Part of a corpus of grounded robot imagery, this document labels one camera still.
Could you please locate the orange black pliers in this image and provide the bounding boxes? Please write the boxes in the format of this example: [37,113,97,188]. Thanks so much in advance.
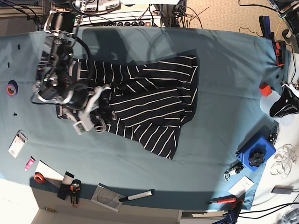
[70,179,81,208]

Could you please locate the red black screwdriver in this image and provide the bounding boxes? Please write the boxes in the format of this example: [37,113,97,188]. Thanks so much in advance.
[204,197,237,204]

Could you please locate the pink tube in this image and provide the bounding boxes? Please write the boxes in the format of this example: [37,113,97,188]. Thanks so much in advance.
[25,156,36,171]

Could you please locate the white packaged card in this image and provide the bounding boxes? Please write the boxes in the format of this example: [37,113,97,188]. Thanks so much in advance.
[8,130,28,158]

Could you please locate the black perforated plate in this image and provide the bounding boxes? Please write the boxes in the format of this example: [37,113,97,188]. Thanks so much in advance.
[57,171,74,200]

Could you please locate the purple tape roll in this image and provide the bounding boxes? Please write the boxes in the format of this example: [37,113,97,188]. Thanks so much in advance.
[7,80,18,97]

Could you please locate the white paper sheet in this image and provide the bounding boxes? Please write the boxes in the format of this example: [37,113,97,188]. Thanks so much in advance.
[36,161,64,181]

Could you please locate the white cable ties bundle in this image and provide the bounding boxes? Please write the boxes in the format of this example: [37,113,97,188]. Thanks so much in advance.
[270,144,299,179]

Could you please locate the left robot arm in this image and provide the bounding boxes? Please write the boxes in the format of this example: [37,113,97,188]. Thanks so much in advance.
[270,0,299,118]

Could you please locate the blue box with knob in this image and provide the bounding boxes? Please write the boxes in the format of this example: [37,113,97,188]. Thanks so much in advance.
[236,133,276,172]

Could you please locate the navy white striped t-shirt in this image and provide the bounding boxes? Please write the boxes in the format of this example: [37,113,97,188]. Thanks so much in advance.
[56,55,199,161]

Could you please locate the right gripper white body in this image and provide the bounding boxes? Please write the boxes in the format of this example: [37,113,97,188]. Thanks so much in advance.
[72,85,112,135]

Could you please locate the white small booklet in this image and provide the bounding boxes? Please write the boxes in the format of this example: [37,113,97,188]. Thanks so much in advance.
[228,176,254,198]

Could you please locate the teal table cloth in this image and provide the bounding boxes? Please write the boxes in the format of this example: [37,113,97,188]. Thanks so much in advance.
[0,27,287,210]

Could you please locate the silver carabiner pulley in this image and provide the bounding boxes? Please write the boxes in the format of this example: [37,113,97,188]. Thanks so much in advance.
[224,162,244,182]

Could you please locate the orange tape roll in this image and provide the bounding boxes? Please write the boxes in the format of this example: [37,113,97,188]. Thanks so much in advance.
[33,172,45,184]

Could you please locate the red black clamp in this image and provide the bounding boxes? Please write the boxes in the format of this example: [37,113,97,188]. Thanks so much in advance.
[272,40,286,67]

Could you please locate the grey flat device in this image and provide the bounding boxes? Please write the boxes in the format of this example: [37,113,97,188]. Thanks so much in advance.
[271,186,293,195]

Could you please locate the black power strip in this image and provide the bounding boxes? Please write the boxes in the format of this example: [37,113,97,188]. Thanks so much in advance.
[92,21,157,27]

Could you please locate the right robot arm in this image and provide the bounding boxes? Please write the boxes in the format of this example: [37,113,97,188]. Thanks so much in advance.
[30,10,112,135]

